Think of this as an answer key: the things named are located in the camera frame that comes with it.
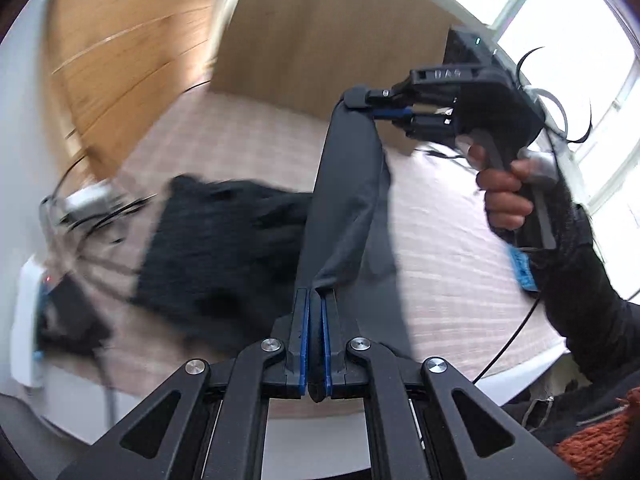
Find blue label tag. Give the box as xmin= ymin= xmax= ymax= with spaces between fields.
xmin=507 ymin=245 xmax=538 ymax=292

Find person's right hand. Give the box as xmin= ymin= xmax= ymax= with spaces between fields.
xmin=467 ymin=142 xmax=536 ymax=235

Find dark grey pants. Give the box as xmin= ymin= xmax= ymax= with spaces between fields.
xmin=295 ymin=110 xmax=416 ymax=403

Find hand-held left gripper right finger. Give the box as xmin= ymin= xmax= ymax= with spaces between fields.
xmin=320 ymin=292 xmax=578 ymax=480

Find black charger cable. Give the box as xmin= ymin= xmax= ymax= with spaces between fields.
xmin=92 ymin=350 xmax=118 ymax=421

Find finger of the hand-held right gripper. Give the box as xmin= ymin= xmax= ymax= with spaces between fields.
xmin=372 ymin=106 xmax=458 ymax=140
xmin=341 ymin=77 xmax=455 ymax=112

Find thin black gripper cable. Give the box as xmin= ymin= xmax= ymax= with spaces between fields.
xmin=472 ymin=292 xmax=543 ymax=383

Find white plug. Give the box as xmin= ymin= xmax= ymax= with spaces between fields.
xmin=62 ymin=182 xmax=118 ymax=221

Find pink plaid cloth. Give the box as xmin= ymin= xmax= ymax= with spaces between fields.
xmin=40 ymin=92 xmax=568 ymax=418

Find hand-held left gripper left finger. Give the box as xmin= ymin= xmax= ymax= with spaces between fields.
xmin=57 ymin=287 xmax=311 ymax=480

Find light wooden board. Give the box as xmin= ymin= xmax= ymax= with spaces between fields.
xmin=210 ymin=0 xmax=496 ymax=153

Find black charger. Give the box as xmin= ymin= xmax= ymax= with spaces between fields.
xmin=37 ymin=275 xmax=111 ymax=356

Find black quilted jacket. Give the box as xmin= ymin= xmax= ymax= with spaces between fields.
xmin=500 ymin=380 xmax=631 ymax=456

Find orange knitted garment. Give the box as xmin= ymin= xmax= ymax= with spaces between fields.
xmin=552 ymin=387 xmax=640 ymax=480

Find white power strip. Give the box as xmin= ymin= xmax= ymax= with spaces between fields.
xmin=10 ymin=255 xmax=56 ymax=388

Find black knitted sweater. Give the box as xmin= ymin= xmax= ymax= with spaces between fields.
xmin=130 ymin=175 xmax=313 ymax=356

